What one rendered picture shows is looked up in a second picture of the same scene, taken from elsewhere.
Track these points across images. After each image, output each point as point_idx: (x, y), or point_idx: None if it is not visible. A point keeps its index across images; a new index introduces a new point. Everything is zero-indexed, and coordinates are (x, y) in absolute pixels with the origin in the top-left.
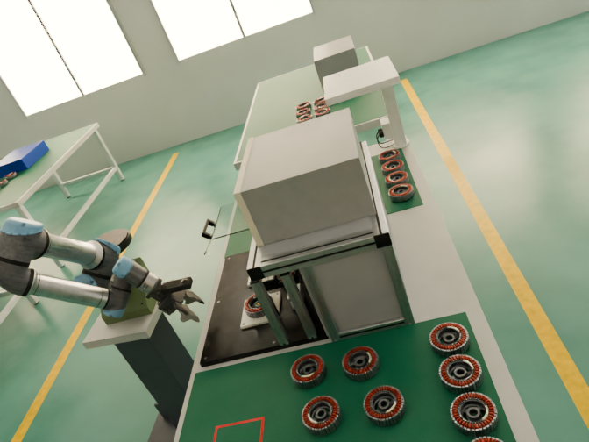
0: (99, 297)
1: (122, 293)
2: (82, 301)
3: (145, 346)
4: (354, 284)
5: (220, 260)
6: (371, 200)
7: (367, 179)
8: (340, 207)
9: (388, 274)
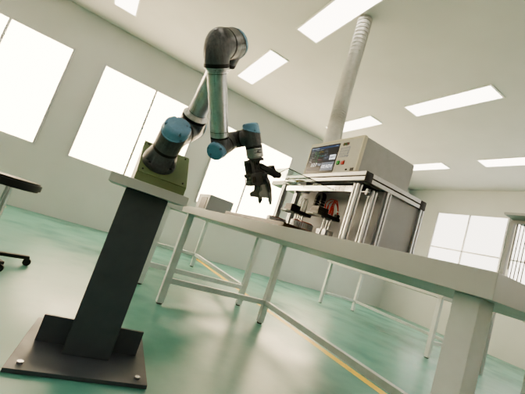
0: (227, 129)
1: (231, 145)
2: (223, 118)
3: (151, 221)
4: (398, 224)
5: (217, 212)
6: (407, 191)
7: None
8: (396, 184)
9: (412, 231)
